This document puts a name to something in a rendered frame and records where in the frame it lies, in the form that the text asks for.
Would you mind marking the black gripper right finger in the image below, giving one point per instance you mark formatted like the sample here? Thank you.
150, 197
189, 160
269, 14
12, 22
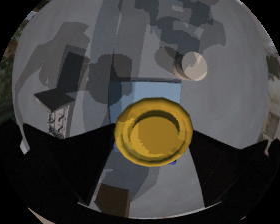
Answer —
218, 165

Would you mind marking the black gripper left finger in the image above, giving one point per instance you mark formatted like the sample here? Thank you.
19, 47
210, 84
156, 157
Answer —
80, 159

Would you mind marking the light blue flat mat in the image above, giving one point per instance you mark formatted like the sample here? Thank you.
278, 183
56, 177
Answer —
124, 93

